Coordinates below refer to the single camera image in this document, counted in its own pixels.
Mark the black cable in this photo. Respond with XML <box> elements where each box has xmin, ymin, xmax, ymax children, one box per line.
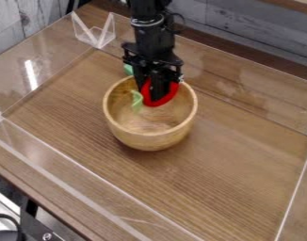
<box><xmin>0</xmin><ymin>213</ymin><xmax>23</xmax><ymax>241</ymax></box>

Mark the black table leg bracket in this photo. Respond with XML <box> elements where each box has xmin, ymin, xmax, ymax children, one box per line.
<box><xmin>20</xmin><ymin>198</ymin><xmax>64</xmax><ymax>241</ymax></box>

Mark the green rectangular block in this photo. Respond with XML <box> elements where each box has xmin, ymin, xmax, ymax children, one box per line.
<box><xmin>123</xmin><ymin>64</ymin><xmax>134</xmax><ymax>76</ymax></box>

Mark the wooden bowl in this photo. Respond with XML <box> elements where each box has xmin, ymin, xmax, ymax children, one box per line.
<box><xmin>102</xmin><ymin>76</ymin><xmax>199</xmax><ymax>152</ymax></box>

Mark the red plush tomato toy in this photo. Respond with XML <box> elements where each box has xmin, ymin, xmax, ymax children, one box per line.
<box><xmin>130</xmin><ymin>79</ymin><xmax>180</xmax><ymax>112</ymax></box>

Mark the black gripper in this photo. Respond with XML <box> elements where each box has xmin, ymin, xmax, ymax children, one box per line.
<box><xmin>122</xmin><ymin>20</ymin><xmax>184</xmax><ymax>102</ymax></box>

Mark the clear acrylic corner bracket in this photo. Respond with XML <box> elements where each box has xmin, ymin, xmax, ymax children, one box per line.
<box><xmin>71</xmin><ymin>12</ymin><xmax>116</xmax><ymax>49</ymax></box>

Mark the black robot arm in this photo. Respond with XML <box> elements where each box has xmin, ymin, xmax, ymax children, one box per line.
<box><xmin>122</xmin><ymin>0</ymin><xmax>184</xmax><ymax>106</ymax></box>

